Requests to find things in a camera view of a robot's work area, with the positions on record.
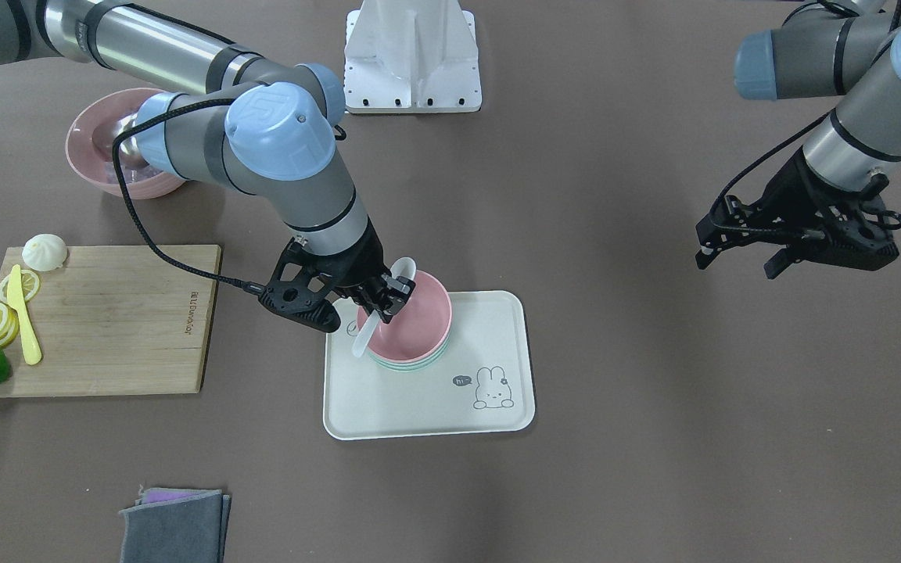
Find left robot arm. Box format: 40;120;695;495
696;1;901;279

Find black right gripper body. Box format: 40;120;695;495
257;222;392;334

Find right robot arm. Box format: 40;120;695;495
0;1;415;334

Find grey folded cloth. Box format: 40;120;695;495
119;487;232;562

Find large pink bowl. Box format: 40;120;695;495
66;87;185;200

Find wooden cutting board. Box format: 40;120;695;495
0;246;217;398

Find white ceramic spoon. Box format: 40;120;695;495
351;256;416;357

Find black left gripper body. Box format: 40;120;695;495
696;151;901;279

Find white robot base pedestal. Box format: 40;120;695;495
343;1;483;115

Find small pink bowl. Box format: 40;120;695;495
366;271;453;367

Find yellow plastic knife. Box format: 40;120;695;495
6;264;43;366

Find cream serving tray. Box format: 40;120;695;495
322;291;536;439

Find stacked green bowls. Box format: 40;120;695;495
366;342;448;373

